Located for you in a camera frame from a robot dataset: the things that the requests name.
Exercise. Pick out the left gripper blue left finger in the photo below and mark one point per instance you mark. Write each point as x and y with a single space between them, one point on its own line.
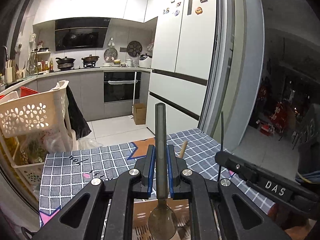
146 166

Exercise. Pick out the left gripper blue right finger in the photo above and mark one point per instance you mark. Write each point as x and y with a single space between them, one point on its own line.
177 187

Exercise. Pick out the beige plastic utensil holder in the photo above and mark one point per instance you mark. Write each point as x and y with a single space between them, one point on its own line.
141 213

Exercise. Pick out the dark grey spoon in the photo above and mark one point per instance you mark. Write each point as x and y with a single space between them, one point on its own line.
162 179

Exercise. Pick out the grey checkered star tablecloth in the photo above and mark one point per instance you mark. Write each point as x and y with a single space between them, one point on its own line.
66 173

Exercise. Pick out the cardboard box on floor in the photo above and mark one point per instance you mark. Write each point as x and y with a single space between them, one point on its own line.
139 113

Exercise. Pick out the black thin chopstick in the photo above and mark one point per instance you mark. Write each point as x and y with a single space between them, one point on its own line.
221 144

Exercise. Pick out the black built-in oven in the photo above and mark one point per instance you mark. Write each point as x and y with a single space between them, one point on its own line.
121 86

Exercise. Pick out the beige flower-cutout trolley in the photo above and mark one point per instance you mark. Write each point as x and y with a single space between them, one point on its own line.
40 112

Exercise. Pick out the white rice cooker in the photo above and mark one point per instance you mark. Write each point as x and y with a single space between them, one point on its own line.
145 61

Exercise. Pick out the white refrigerator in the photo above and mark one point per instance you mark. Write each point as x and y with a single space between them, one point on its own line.
181 61

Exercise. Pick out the black pot on stove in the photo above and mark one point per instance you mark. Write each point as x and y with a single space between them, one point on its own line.
90 61

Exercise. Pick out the black wok on stove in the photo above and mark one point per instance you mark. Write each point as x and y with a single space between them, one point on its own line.
65 63

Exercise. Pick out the black range hood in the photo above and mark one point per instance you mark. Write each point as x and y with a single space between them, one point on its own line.
80 32

